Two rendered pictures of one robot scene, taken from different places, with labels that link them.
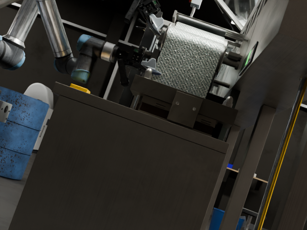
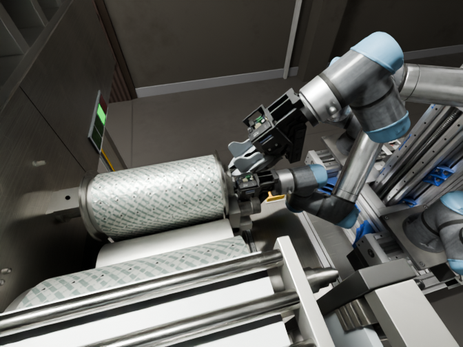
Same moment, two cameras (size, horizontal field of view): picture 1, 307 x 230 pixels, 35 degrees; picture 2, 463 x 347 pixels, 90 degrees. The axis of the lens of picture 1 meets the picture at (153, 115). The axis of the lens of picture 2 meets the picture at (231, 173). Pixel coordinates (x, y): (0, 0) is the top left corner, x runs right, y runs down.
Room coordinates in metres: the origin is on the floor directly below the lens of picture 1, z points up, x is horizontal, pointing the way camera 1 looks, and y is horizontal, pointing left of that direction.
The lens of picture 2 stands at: (2.37, 0.00, 1.66)
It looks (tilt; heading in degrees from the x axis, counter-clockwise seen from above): 51 degrees down; 163
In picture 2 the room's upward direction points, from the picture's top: straight up
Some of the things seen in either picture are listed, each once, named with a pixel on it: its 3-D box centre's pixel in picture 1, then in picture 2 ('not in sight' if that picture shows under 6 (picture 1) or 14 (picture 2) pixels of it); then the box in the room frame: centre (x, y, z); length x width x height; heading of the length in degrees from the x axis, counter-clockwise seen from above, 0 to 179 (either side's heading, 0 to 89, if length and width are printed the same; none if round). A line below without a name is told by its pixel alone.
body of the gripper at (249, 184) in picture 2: (128, 56); (255, 186); (2.01, 0.18, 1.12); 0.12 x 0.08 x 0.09; 87
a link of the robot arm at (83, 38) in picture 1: (91, 46); (305, 178); (2.02, 0.34, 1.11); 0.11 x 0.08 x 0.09; 87
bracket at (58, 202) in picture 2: (235, 55); (66, 200); (2.04, -0.24, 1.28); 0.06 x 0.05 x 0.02; 86
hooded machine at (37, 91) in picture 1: (33, 116); not in sight; (11.08, 2.52, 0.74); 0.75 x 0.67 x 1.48; 88
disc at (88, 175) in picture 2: (222, 59); (98, 205); (2.05, -0.19, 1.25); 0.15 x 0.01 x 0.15; 176
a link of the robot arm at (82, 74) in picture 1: (81, 68); (302, 198); (2.03, 0.35, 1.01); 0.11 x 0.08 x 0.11; 44
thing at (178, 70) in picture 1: (182, 77); not in sight; (2.00, -0.06, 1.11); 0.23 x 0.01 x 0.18; 86
